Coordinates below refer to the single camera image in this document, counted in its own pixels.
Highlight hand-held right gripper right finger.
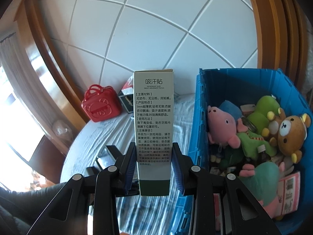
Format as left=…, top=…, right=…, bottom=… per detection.
left=172, top=142, right=282, bottom=235

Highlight pink pig plush teal outfit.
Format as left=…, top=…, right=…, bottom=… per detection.
left=238, top=162, right=286, bottom=219

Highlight red bear-embossed carry case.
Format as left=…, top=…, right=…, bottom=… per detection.
left=81, top=84, right=122, bottom=122

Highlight brown bear plush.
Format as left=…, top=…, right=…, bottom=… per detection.
left=268, top=108, right=312, bottom=164

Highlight blue plastic crate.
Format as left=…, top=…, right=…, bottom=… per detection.
left=169, top=68, right=313, bottom=235

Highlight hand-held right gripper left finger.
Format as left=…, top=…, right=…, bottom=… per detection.
left=27, top=142, right=136, bottom=235

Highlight green dinosaur plush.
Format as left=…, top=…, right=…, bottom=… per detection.
left=236, top=117, right=278, bottom=162

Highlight red and white tissue pack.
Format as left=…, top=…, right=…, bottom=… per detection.
left=121, top=76, right=134, bottom=96

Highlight wooden bedside table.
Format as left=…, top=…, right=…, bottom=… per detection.
left=27, top=117, right=81, bottom=184

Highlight dark bottle green label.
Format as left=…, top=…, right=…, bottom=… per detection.
left=257, top=145, right=272, bottom=163

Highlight pink tissue pack with barcode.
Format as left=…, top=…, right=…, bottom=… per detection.
left=277, top=171, right=301, bottom=217

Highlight pink pig plush blue outfit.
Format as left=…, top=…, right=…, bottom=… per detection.
left=207, top=100, right=242, bottom=150

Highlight black gift bag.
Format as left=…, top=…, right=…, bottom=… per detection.
left=118, top=92, right=134, bottom=114

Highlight white padded headboard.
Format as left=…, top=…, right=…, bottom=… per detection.
left=66, top=0, right=258, bottom=96

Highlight person's dark pants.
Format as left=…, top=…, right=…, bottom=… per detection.
left=0, top=182, right=74, bottom=235

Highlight wooden headboard frame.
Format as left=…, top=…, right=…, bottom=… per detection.
left=23, top=0, right=108, bottom=125
left=245, top=0, right=313, bottom=96

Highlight white and green carton box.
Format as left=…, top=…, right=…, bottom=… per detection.
left=133, top=70, right=174, bottom=196

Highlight green frog plush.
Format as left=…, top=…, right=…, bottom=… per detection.
left=247, top=95, right=282, bottom=137

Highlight sheer white curtain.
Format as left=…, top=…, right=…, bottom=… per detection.
left=0, top=29, right=32, bottom=69

